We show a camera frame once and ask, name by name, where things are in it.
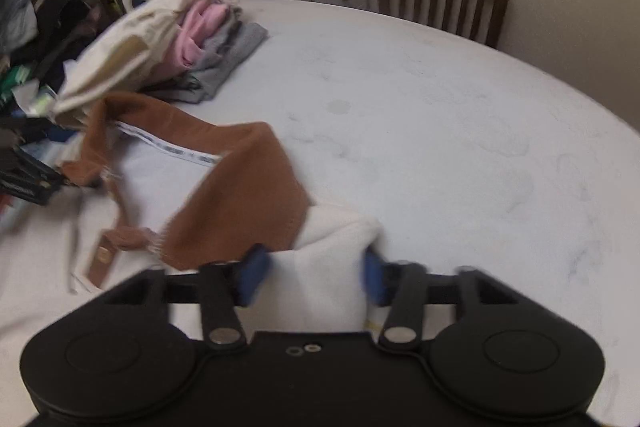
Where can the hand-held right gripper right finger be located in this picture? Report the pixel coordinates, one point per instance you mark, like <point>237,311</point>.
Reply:
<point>375,279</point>

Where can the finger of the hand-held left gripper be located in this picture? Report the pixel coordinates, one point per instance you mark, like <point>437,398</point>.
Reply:
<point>30,182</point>

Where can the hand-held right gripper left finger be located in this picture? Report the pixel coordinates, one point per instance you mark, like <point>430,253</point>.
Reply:
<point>252,277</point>

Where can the white sweatshirt with brown collar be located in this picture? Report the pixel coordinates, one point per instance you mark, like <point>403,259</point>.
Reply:
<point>240,187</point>

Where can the pile of dark clothes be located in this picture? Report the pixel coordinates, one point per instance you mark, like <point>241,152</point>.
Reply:
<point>50,32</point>

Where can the cream cloth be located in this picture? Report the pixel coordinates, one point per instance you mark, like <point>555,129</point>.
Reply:
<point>125,47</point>

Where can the grey folded garment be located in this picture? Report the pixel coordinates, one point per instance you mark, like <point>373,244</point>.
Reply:
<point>225,57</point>

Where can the pink folded garment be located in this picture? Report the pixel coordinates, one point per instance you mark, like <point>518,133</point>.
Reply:
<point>197,29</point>

